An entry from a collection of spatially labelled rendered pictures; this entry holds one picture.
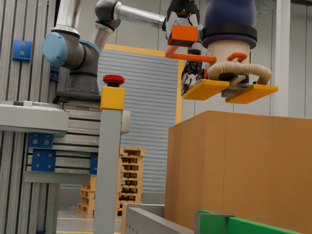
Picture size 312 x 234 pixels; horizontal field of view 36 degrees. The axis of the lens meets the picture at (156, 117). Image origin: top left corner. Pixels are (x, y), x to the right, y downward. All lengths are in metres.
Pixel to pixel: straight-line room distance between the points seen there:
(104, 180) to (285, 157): 0.59
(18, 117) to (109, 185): 0.49
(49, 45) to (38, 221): 0.76
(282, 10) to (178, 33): 4.52
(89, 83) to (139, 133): 10.03
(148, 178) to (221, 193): 10.50
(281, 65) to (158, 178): 6.81
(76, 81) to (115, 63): 10.13
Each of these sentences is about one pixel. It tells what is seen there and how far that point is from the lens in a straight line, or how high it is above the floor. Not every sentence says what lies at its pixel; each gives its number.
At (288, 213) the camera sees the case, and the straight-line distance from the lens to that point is 1.63.
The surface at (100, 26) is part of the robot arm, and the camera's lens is 2.67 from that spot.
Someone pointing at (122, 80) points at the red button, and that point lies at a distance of 1.55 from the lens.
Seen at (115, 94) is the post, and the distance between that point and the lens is 1.53.
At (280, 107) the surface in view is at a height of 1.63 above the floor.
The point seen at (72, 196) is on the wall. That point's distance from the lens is 11.64.
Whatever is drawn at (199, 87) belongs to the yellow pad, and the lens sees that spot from 1.83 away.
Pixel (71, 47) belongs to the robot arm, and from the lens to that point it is 1.92.
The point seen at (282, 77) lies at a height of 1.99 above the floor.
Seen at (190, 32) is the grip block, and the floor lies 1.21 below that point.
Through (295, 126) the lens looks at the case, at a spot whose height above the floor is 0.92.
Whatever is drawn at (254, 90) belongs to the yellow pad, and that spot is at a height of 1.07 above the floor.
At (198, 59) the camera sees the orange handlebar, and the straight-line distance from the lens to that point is 1.91.
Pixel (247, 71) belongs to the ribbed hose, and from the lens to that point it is 1.82.
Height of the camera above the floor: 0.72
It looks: 7 degrees up
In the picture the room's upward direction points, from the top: 3 degrees clockwise
